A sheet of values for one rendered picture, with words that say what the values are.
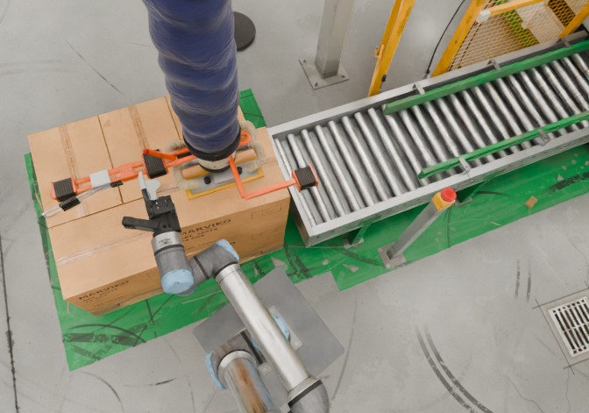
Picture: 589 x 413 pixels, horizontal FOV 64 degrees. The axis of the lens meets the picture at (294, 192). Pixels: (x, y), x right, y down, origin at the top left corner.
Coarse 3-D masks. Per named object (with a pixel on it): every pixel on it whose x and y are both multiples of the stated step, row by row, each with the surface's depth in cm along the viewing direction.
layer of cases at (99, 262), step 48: (48, 144) 268; (96, 144) 270; (144, 144) 272; (48, 192) 257; (96, 192) 259; (96, 240) 248; (144, 240) 250; (240, 240) 261; (96, 288) 240; (144, 288) 272
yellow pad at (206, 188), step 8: (248, 160) 207; (240, 168) 202; (192, 176) 202; (200, 176) 202; (208, 176) 200; (240, 176) 203; (248, 176) 204; (256, 176) 204; (264, 176) 206; (200, 184) 201; (208, 184) 201; (216, 184) 201; (224, 184) 202; (232, 184) 202; (192, 192) 199; (200, 192) 200; (208, 192) 200
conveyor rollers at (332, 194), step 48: (480, 96) 301; (528, 96) 304; (576, 96) 308; (288, 144) 281; (384, 144) 285; (432, 144) 286; (480, 144) 287; (528, 144) 289; (336, 192) 269; (384, 192) 270
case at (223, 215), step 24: (264, 144) 232; (168, 168) 223; (192, 168) 224; (264, 168) 227; (168, 192) 219; (216, 192) 220; (288, 192) 223; (192, 216) 215; (216, 216) 216; (240, 216) 223; (264, 216) 234; (192, 240) 233; (216, 240) 244
